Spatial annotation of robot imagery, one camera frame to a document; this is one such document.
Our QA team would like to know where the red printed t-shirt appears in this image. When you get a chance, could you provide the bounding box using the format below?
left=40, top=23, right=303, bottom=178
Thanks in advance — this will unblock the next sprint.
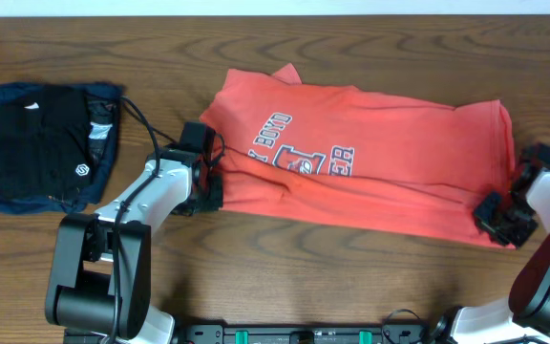
left=201, top=65, right=515, bottom=247

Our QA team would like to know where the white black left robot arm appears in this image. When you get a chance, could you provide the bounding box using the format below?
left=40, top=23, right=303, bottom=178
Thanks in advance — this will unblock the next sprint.
left=45, top=147, right=213, bottom=343

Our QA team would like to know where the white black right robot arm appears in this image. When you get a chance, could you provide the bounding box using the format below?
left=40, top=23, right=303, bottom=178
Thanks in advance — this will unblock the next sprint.
left=430, top=143, right=550, bottom=343

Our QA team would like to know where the folded navy blue garment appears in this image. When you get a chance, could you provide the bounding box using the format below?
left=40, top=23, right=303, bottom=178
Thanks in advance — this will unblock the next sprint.
left=0, top=82, right=122, bottom=215

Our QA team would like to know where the folded black polo shirt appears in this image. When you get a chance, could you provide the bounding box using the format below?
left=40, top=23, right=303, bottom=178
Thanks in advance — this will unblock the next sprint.
left=0, top=86, right=93, bottom=199

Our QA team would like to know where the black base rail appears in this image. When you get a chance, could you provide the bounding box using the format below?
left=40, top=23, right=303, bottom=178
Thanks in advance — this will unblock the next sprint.
left=64, top=312, right=453, bottom=344

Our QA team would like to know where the black base cable loop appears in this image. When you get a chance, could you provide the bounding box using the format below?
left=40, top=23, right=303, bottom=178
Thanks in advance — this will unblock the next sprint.
left=379, top=308, right=422, bottom=344

